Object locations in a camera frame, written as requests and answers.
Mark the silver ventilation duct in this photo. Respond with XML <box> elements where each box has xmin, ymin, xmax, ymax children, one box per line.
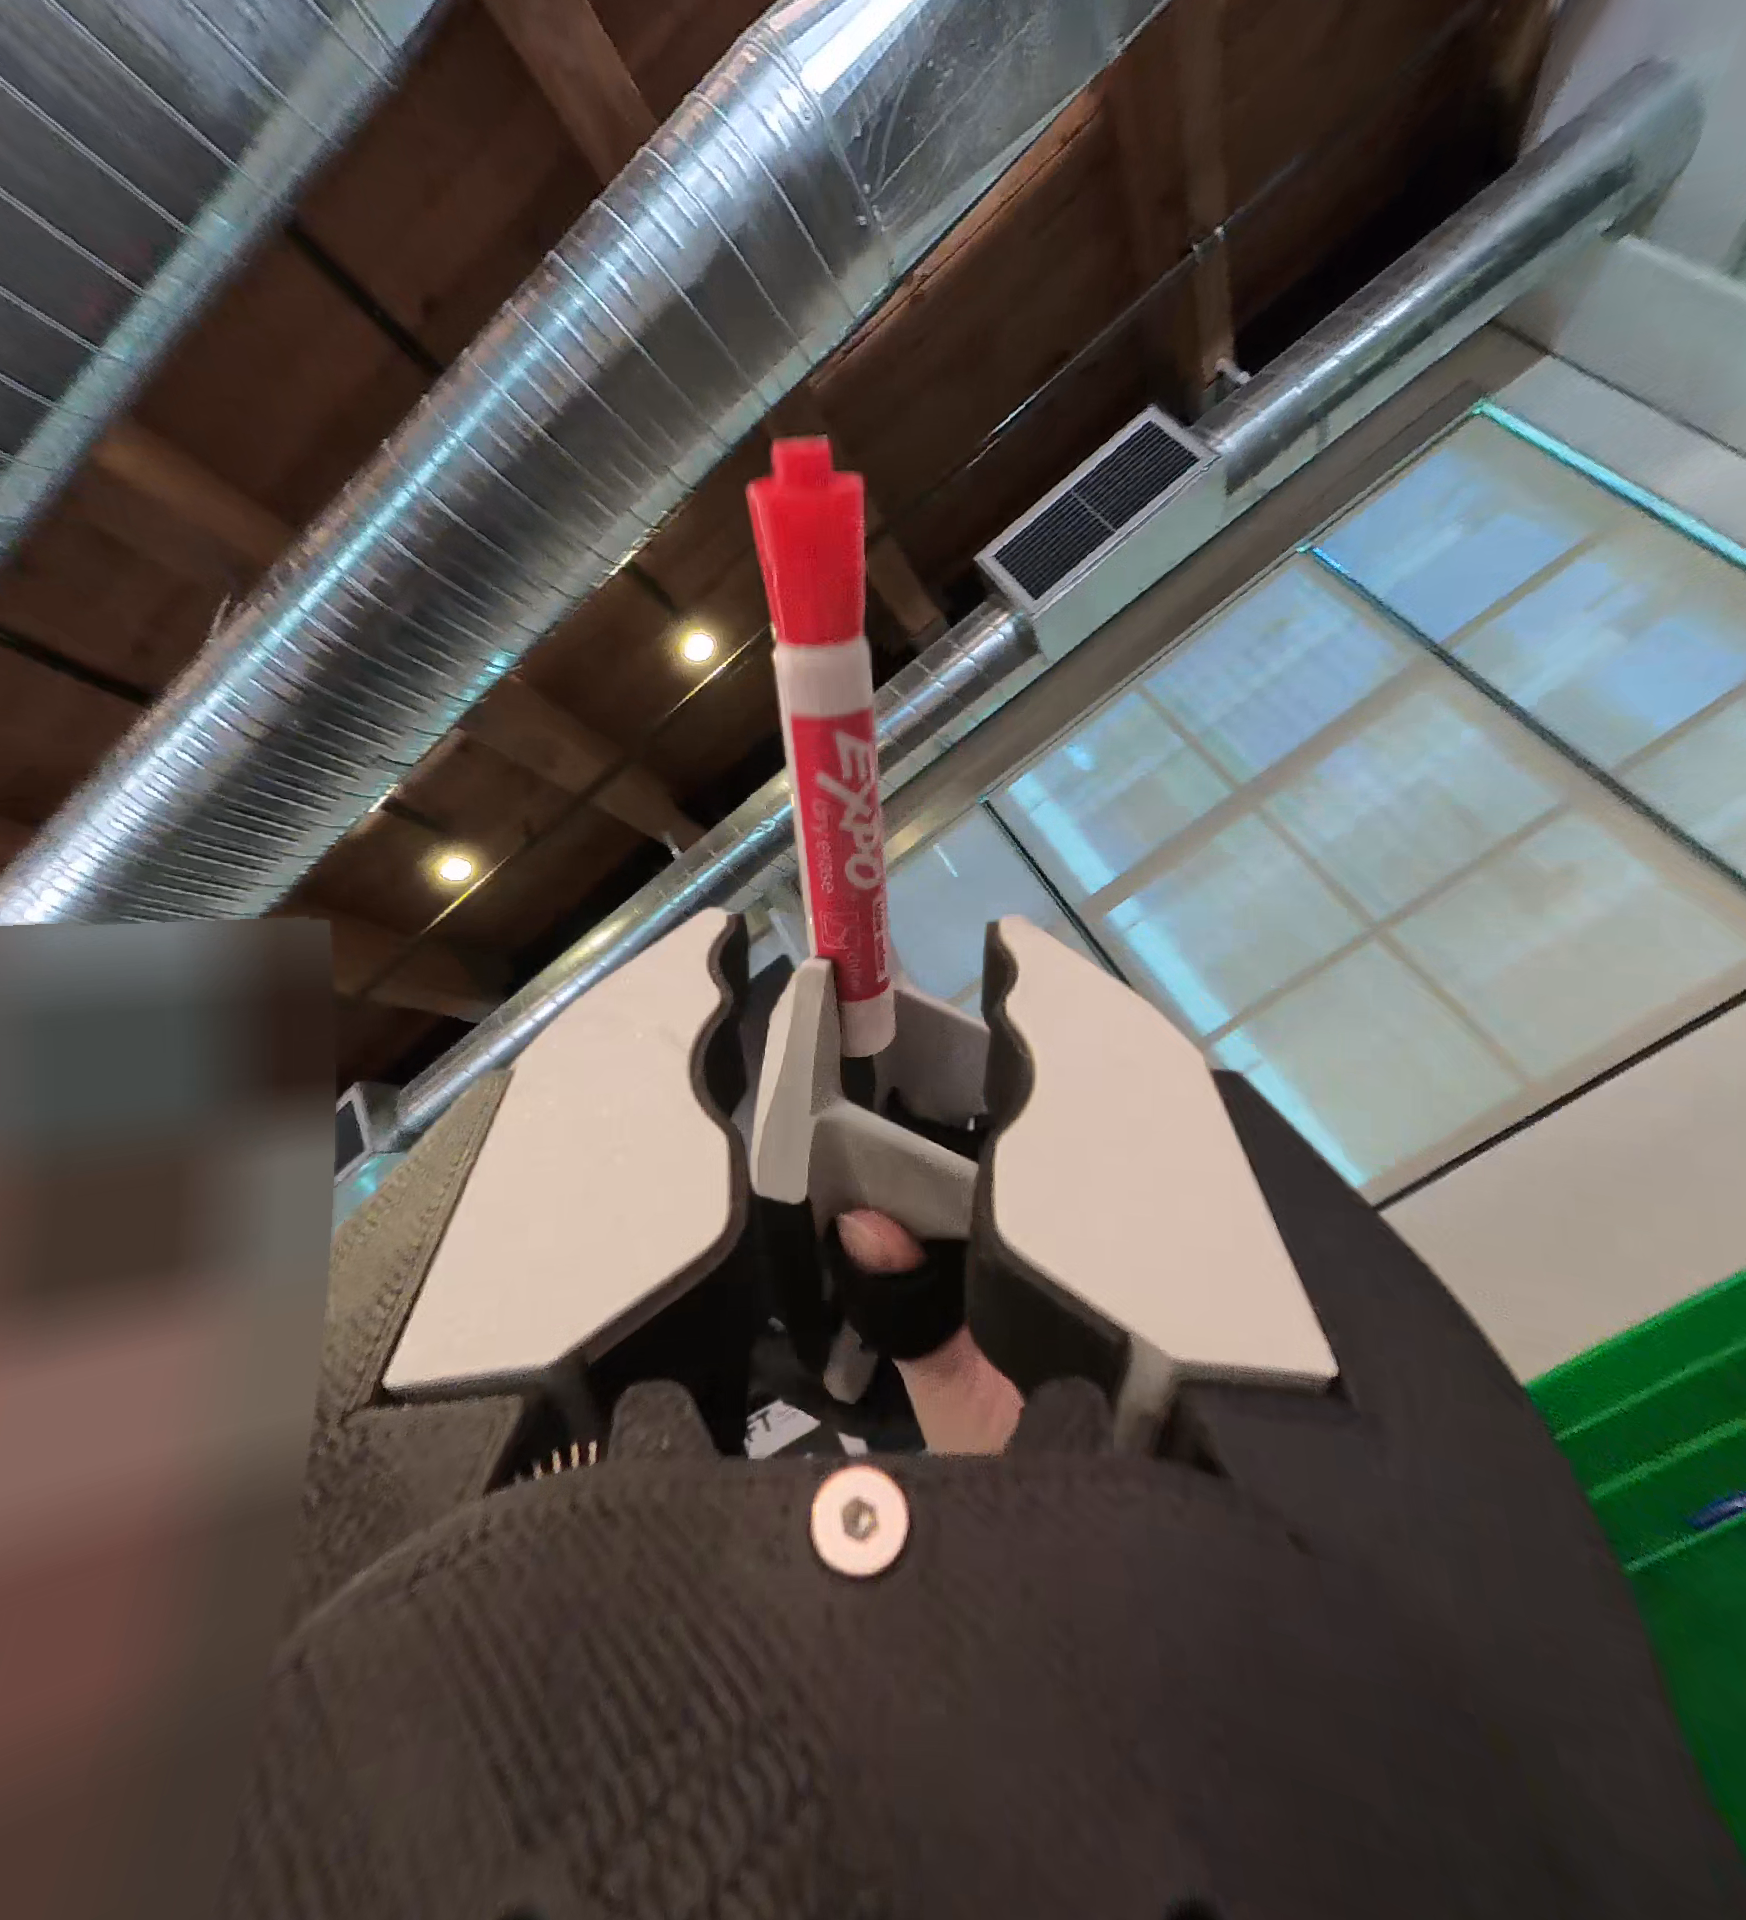
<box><xmin>0</xmin><ymin>0</ymin><xmax>458</xmax><ymax>665</ymax></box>
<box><xmin>0</xmin><ymin>0</ymin><xmax>1172</xmax><ymax>927</ymax></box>

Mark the large paned window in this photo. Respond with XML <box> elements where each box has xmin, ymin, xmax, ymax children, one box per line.
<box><xmin>887</xmin><ymin>402</ymin><xmax>1746</xmax><ymax>1205</ymax></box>

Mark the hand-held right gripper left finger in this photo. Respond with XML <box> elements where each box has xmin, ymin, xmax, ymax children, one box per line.
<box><xmin>382</xmin><ymin>906</ymin><xmax>754</xmax><ymax>1408</ymax></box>

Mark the slim silver spiral duct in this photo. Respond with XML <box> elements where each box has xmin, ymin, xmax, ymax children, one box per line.
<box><xmin>393</xmin><ymin>60</ymin><xmax>1708</xmax><ymax>1150</ymax></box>

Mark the red dry-erase marker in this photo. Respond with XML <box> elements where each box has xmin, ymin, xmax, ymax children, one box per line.
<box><xmin>745</xmin><ymin>434</ymin><xmax>899</xmax><ymax>1061</ymax></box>

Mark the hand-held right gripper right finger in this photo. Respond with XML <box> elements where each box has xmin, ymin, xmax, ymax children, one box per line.
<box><xmin>976</xmin><ymin>914</ymin><xmax>1340</xmax><ymax>1450</ymax></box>

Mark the person's left hand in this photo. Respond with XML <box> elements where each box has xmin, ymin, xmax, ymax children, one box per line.
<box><xmin>835</xmin><ymin>1209</ymin><xmax>1028</xmax><ymax>1457</ymax></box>

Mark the green plastic bin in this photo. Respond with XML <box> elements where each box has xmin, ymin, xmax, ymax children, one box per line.
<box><xmin>1525</xmin><ymin>1226</ymin><xmax>1746</xmax><ymax>1920</ymax></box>

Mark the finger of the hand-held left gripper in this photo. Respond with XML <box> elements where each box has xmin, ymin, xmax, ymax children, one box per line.
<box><xmin>892</xmin><ymin>997</ymin><xmax>996</xmax><ymax>1131</ymax></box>
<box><xmin>751</xmin><ymin>959</ymin><xmax>976</xmax><ymax>1247</ymax></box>

